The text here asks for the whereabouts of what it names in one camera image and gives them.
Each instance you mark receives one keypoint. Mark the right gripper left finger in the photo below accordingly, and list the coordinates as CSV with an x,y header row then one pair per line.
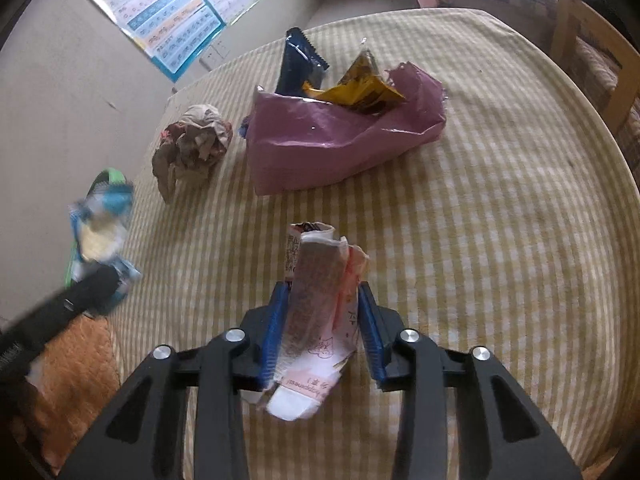
x,y
140,433

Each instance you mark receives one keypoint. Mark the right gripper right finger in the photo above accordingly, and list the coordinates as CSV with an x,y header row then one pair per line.
x,y
501,432

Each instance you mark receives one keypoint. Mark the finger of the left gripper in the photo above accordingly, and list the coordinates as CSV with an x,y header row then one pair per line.
x,y
26,338

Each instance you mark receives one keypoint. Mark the light blue small wrapper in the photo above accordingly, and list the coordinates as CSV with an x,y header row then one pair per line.
x,y
102,239

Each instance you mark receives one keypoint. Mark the pink white paper wrapper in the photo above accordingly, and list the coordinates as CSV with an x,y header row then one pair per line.
x,y
320,332

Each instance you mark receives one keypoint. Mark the red grey paper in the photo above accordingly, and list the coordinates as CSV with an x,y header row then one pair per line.
x,y
189,148

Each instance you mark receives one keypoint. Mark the pink plastic bag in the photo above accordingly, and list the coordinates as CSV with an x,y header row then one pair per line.
x,y
293,144

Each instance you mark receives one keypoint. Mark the yellow snack wrapper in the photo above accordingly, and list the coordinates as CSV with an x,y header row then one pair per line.
x,y
361,89

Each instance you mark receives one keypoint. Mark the dark blue snack wrapper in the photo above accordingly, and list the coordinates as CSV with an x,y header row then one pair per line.
x,y
301,64

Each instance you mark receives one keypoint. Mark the green red trash bin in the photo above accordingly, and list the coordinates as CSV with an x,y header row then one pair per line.
x,y
97,209

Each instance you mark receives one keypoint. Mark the orange fuzzy cushion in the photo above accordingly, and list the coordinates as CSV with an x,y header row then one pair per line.
x,y
78,378

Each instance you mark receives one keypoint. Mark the beige checked table cloth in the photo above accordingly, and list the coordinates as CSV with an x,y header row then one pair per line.
x,y
518,229

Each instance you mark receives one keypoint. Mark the wooden chair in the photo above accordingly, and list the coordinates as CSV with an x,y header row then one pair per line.
x,y
600,59

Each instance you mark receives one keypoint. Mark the white wall socket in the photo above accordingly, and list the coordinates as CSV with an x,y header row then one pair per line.
x,y
214,55

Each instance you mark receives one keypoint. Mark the blue pinyin wall poster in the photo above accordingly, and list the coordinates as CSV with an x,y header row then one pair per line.
x,y
171,33

